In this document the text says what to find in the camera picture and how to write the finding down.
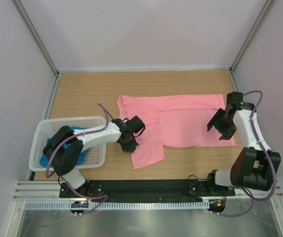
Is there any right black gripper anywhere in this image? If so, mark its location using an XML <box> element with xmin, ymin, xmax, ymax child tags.
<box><xmin>207</xmin><ymin>108</ymin><xmax>238</xmax><ymax>141</ymax></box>

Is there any pink t shirt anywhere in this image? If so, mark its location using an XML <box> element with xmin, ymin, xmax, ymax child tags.
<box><xmin>117</xmin><ymin>94</ymin><xmax>235</xmax><ymax>169</ymax></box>

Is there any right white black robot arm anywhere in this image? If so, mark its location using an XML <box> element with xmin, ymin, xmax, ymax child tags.
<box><xmin>205</xmin><ymin>91</ymin><xmax>281</xmax><ymax>201</ymax></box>

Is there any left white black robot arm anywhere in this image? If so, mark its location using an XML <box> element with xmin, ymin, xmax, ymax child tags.
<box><xmin>42</xmin><ymin>116</ymin><xmax>146</xmax><ymax>198</ymax></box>

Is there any white perforated plastic basket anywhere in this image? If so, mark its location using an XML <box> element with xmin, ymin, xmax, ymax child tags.
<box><xmin>29</xmin><ymin>116</ymin><xmax>106</xmax><ymax>172</ymax></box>

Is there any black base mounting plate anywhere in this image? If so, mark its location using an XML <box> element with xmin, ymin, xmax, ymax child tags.
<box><xmin>59</xmin><ymin>179</ymin><xmax>236</xmax><ymax>203</ymax></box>

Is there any blue t shirt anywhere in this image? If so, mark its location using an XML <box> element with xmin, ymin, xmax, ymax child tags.
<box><xmin>40</xmin><ymin>126</ymin><xmax>89</xmax><ymax>167</ymax></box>

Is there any white slotted cable duct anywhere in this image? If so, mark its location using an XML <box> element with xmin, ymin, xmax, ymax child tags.
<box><xmin>24</xmin><ymin>199</ymin><xmax>209</xmax><ymax>211</ymax></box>

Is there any aluminium front rail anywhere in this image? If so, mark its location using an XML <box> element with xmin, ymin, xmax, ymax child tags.
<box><xmin>13</xmin><ymin>181</ymin><xmax>283</xmax><ymax>200</ymax></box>

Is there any right aluminium frame post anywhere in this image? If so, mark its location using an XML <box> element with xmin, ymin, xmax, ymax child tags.
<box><xmin>229</xmin><ymin>0</ymin><xmax>276</xmax><ymax>74</ymax></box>

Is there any aluminium frame post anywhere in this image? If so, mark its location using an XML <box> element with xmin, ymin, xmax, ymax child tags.
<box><xmin>12</xmin><ymin>0</ymin><xmax>59</xmax><ymax>78</ymax></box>
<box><xmin>229</xmin><ymin>0</ymin><xmax>276</xmax><ymax>74</ymax></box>

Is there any left aluminium frame post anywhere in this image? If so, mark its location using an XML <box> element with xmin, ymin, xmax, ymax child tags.
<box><xmin>12</xmin><ymin>0</ymin><xmax>59</xmax><ymax>78</ymax></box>

